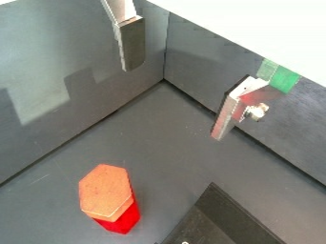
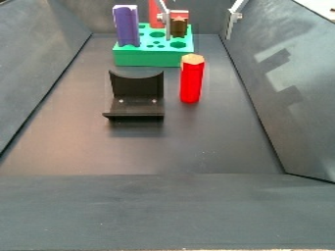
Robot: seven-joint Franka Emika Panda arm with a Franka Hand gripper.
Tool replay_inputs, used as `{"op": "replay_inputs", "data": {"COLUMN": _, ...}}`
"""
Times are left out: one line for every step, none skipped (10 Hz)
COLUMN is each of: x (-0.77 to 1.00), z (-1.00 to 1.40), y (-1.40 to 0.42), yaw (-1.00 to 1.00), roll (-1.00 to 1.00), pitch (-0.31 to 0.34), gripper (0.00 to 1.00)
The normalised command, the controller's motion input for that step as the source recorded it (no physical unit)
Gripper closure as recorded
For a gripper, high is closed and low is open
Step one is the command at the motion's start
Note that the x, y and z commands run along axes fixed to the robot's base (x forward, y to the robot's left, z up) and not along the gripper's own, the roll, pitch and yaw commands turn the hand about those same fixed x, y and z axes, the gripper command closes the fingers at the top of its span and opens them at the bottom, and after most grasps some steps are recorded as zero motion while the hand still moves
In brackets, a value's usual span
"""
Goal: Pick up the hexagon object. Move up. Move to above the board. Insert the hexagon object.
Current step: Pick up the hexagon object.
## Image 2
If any black curved bracket stand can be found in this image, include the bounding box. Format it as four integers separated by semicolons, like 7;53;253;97
102;72;166;120

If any salmon rounded rectangular block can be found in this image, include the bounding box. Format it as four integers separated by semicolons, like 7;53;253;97
170;10;190;20

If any brown star block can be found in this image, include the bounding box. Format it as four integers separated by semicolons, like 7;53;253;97
170;16;187;37

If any purple tall block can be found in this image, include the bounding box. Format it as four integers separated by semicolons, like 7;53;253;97
112;5;141;47

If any green shape sorter board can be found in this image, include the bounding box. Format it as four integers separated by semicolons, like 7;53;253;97
112;23;194;68

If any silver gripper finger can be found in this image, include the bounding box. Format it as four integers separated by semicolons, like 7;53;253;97
226;0;247;40
157;0;170;40

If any red hexagon prism block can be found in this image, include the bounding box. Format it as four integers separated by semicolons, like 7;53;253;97
179;53;206;103

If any salmon cylinder block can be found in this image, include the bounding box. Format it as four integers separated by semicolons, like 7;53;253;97
149;0;165;28

